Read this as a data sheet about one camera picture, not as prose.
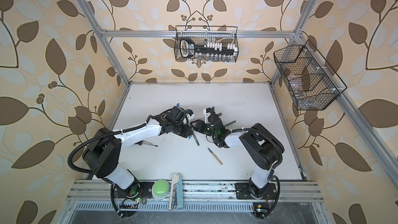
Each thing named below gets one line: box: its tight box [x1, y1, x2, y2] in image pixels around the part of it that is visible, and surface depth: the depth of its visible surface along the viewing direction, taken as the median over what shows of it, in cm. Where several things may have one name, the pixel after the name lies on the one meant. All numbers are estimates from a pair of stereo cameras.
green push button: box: [151, 178, 171, 200], surface depth 75 cm
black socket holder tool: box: [179, 37, 236, 59], surface depth 84 cm
